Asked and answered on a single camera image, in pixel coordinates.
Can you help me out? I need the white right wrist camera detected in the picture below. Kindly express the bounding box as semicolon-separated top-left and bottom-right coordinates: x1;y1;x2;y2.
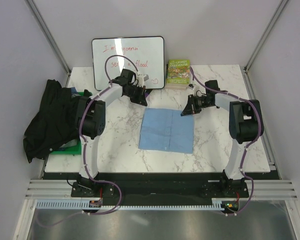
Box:
186;83;200;96

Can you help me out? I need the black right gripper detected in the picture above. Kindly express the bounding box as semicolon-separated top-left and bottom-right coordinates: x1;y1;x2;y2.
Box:
181;94;213;117

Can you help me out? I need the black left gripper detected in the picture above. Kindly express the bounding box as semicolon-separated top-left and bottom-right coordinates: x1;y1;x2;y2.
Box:
125;84;148;107

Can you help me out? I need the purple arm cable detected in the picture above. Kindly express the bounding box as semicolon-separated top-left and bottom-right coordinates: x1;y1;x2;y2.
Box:
78;54;141;187
189;66;264;216

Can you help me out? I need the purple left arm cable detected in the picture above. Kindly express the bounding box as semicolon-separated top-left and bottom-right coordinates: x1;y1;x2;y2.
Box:
78;54;141;187

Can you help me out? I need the white slotted cable duct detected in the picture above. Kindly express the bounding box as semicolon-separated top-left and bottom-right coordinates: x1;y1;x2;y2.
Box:
35;199;239;211

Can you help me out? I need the black long sleeve shirt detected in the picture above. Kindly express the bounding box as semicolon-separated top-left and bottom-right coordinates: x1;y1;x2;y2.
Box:
23;79;81;163

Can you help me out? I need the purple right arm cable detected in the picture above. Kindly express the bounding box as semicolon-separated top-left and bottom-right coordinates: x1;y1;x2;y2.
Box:
189;66;264;216

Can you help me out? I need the left aluminium frame post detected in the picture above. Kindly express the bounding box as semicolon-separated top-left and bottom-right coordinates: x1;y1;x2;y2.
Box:
25;0;71;76

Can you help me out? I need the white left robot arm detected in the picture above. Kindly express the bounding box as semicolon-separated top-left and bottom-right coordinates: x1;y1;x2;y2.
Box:
75;68;149;197

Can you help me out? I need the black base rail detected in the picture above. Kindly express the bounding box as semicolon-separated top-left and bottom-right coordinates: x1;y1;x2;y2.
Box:
43;172;249;206

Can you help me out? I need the aluminium frame post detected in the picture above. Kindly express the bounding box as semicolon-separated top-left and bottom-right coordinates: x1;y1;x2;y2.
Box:
25;0;71;76
242;0;290;74

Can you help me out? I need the small whiteboard with stand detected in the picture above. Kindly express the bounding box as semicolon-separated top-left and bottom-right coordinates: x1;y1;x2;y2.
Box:
91;36;166;91

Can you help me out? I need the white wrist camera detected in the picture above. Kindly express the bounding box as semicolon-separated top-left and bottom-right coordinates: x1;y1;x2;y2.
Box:
136;72;149;87
186;83;200;96

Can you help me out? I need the green plastic bin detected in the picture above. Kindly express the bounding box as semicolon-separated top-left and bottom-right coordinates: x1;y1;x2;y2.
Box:
48;87;92;154

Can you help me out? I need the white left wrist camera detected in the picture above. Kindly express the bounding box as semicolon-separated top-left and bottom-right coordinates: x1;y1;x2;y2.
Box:
136;72;149;87

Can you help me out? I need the right aluminium frame post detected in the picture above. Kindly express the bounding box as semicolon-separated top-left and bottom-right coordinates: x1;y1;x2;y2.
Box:
242;0;290;74

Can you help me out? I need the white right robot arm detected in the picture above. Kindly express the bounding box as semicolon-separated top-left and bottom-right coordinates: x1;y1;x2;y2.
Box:
180;80;264;197

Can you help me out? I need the green treehouse book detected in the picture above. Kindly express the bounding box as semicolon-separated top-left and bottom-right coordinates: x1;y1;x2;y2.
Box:
165;59;190;90

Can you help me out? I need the light blue long sleeve shirt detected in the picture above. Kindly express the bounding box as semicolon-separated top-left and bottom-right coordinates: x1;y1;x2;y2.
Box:
138;108;195;154

